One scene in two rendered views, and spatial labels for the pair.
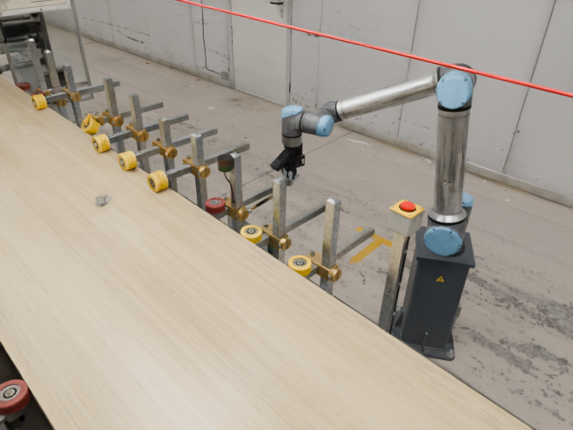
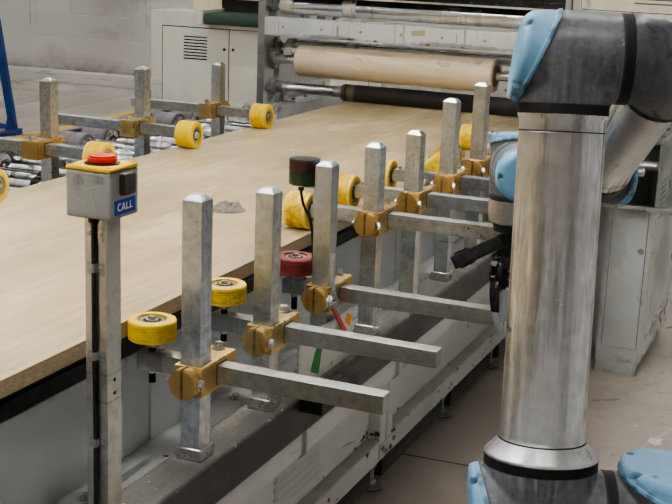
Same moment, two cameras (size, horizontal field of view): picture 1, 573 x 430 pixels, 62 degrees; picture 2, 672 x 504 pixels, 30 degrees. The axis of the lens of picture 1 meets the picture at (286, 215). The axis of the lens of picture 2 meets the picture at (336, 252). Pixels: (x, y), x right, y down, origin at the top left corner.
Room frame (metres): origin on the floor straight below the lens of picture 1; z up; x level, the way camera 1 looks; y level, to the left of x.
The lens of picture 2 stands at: (0.79, -1.98, 1.53)
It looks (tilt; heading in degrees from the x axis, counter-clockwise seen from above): 14 degrees down; 68
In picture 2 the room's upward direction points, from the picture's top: 2 degrees clockwise
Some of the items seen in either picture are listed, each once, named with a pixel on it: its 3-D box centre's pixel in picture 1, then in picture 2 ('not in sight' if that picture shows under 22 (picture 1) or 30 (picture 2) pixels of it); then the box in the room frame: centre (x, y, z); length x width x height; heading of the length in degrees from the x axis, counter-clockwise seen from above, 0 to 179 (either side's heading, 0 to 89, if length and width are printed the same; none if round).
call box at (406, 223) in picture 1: (405, 218); (102, 190); (1.11, -0.34, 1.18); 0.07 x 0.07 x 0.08; 45
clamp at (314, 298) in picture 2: (233, 209); (326, 292); (1.66, 0.22, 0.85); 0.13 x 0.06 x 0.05; 45
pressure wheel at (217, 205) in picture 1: (216, 212); (294, 281); (1.61, 0.29, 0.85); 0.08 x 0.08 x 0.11
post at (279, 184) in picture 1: (279, 234); (265, 320); (1.47, 0.03, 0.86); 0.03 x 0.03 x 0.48; 45
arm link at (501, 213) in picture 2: (291, 138); (513, 211); (1.93, -0.01, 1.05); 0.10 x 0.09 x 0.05; 45
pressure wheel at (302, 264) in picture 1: (299, 274); (152, 348); (1.25, -0.05, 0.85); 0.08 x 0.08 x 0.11
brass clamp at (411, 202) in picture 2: (164, 148); (416, 199); (2.01, 0.58, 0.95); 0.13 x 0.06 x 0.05; 45
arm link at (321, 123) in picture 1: (317, 123); (526, 172); (1.88, -0.12, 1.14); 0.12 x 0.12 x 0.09; 65
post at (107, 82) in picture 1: (115, 122); (476, 173); (2.35, 0.92, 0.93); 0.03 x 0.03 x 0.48; 45
